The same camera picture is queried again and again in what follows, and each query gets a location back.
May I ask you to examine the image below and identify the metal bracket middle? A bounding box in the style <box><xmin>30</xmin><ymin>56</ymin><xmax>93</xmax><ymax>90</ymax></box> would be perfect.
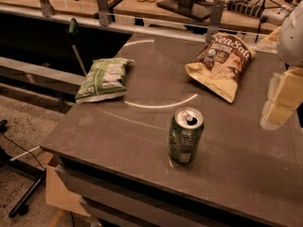
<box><xmin>97</xmin><ymin>0</ymin><xmax>111</xmax><ymax>26</ymax></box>

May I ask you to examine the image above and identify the black power strip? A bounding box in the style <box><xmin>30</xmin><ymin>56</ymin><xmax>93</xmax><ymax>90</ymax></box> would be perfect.
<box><xmin>227</xmin><ymin>0</ymin><xmax>264</xmax><ymax>18</ymax></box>

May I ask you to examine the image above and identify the green handled tool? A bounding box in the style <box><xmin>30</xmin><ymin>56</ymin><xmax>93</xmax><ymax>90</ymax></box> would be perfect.
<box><xmin>67</xmin><ymin>17</ymin><xmax>88</xmax><ymax>77</ymax></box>

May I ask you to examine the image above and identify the metal bracket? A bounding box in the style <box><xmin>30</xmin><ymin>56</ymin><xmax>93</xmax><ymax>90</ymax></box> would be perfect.
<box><xmin>39</xmin><ymin>0</ymin><xmax>55</xmax><ymax>17</ymax></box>
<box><xmin>205</xmin><ymin>0</ymin><xmax>225</xmax><ymax>43</ymax></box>
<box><xmin>97</xmin><ymin>0</ymin><xmax>111</xmax><ymax>26</ymax></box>

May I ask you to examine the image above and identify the green jalapeno chip bag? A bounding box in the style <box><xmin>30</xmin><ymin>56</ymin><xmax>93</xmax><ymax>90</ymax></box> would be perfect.
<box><xmin>75</xmin><ymin>58</ymin><xmax>133</xmax><ymax>104</ymax></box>

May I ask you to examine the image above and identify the green soda can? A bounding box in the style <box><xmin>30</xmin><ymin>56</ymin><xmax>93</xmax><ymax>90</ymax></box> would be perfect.
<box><xmin>169</xmin><ymin>107</ymin><xmax>205</xmax><ymax>164</ymax></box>

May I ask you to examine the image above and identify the black chair base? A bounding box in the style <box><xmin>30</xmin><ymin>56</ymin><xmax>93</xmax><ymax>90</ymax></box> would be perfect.
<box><xmin>1</xmin><ymin>120</ymin><xmax>45</xmax><ymax>221</ymax></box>

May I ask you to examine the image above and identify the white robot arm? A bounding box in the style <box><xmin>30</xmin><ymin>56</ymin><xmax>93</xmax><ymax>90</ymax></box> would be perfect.
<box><xmin>260</xmin><ymin>1</ymin><xmax>303</xmax><ymax>131</ymax></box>

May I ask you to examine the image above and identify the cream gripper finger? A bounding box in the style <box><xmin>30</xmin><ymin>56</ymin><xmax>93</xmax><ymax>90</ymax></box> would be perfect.
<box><xmin>260</xmin><ymin>67</ymin><xmax>303</xmax><ymax>131</ymax></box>

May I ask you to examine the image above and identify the metal bracket right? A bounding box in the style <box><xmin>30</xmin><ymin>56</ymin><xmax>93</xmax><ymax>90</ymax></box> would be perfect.
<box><xmin>205</xmin><ymin>0</ymin><xmax>225</xmax><ymax>43</ymax></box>

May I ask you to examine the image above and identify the white power adapter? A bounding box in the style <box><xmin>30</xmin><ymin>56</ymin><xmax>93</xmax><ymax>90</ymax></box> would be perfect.
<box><xmin>261</xmin><ymin>8</ymin><xmax>290</xmax><ymax>26</ymax></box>

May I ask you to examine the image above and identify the metal bracket left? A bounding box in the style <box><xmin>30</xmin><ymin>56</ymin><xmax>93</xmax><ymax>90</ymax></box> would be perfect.
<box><xmin>39</xmin><ymin>0</ymin><xmax>55</xmax><ymax>17</ymax></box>

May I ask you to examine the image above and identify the black monitor stand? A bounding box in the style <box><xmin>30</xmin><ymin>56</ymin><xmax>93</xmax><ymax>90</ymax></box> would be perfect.
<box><xmin>156</xmin><ymin>0</ymin><xmax>212</xmax><ymax>21</ymax></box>

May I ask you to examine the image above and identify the brown sea salt chip bag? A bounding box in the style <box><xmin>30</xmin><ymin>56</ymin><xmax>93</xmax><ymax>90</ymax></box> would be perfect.
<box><xmin>185</xmin><ymin>32</ymin><xmax>256</xmax><ymax>103</ymax></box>

